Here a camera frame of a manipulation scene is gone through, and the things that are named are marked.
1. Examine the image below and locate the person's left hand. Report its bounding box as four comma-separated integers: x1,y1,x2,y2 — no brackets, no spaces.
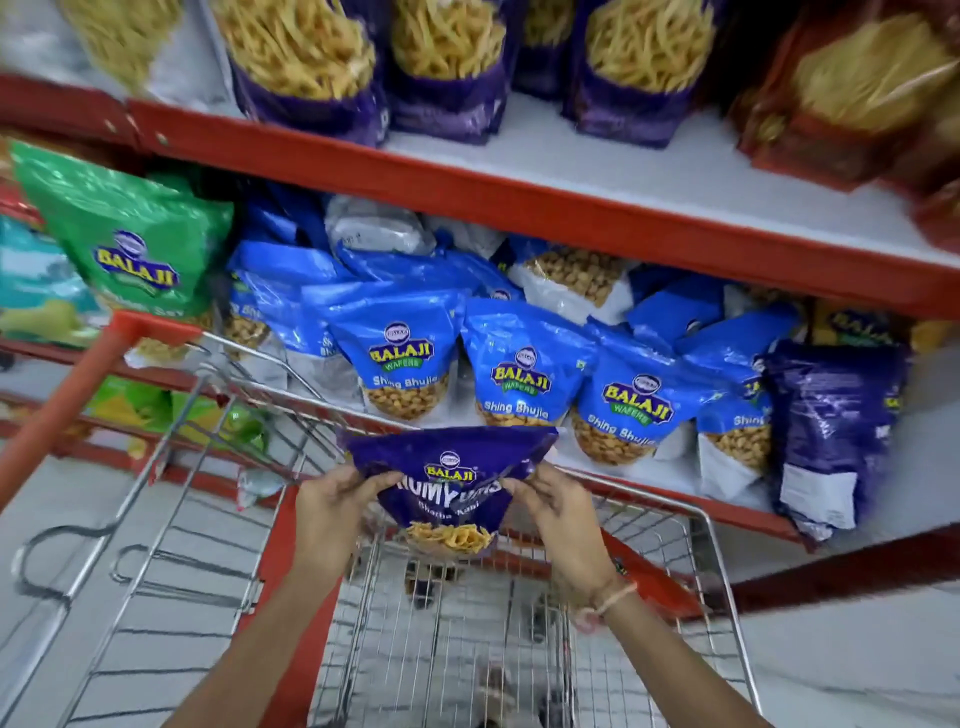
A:
288,462,406,595

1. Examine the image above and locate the person's right hand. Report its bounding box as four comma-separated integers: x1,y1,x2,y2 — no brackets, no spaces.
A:
500,461,619,607

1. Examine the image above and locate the purple snack packet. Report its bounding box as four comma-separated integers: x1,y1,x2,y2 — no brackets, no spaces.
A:
344,426,561,561

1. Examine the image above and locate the person's left forearm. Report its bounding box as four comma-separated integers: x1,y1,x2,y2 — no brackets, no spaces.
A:
160,564,348,728

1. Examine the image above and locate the person's right forearm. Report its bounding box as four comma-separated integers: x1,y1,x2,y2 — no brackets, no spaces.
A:
576,582,775,728

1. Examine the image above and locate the row of blue peanut packets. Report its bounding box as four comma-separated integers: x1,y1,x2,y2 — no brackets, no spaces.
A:
223,187,810,505

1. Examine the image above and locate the pink thread wristband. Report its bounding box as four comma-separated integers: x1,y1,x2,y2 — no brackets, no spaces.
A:
573,580,639,633

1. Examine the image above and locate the green and yellow snack packet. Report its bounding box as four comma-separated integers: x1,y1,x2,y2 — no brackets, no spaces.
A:
88,375,270,454

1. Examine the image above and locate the red metal shelving unit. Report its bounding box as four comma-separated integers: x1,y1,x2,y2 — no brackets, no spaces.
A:
0,71,960,616

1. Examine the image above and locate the purple crinkled snack bag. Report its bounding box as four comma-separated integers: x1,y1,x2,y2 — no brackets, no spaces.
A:
763,339,913,546

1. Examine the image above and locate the teal snack packet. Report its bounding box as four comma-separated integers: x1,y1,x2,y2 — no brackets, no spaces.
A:
0,216,108,348

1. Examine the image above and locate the purple bag of yellow sticks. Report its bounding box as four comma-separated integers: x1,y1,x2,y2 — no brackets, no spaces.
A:
513,0,580,100
208,0,392,148
565,0,727,149
385,0,520,145

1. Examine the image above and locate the clear bag of yellow sticks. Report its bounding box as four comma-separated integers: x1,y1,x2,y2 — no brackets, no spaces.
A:
55,0,235,115

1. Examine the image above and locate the red bag of thin noodles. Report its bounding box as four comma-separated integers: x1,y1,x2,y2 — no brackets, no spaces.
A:
730,0,960,192

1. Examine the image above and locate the metal shopping cart red handle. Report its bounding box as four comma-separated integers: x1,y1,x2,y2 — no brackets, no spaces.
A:
0,310,763,728

